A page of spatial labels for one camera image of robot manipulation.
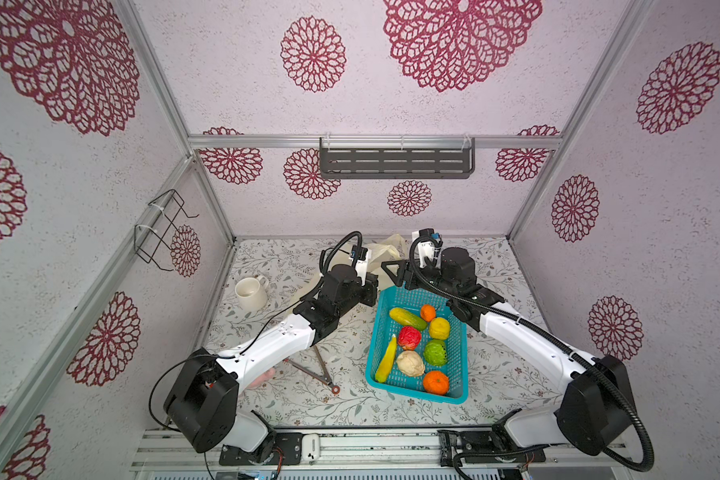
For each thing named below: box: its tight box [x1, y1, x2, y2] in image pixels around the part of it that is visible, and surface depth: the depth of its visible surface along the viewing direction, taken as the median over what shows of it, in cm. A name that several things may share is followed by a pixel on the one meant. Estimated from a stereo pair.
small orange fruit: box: [420, 304, 436, 322], surface depth 96 cm
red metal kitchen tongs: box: [283, 345, 341, 395], surface depth 88 cm
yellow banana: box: [375, 334, 397, 383], surface depth 89 cm
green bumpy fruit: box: [424, 339, 447, 367], surface depth 85 cm
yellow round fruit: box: [429, 317, 451, 340], surface depth 91 cm
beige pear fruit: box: [396, 350, 425, 377], surface depth 84 cm
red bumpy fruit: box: [397, 326, 422, 351], surface depth 89 cm
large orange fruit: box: [424, 370, 449, 396], surface depth 82 cm
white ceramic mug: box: [234, 275, 269, 313], surface depth 101 cm
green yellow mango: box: [389, 307, 427, 331], surface depth 96 cm
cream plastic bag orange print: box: [358, 234, 409, 290], surface depth 79 cm
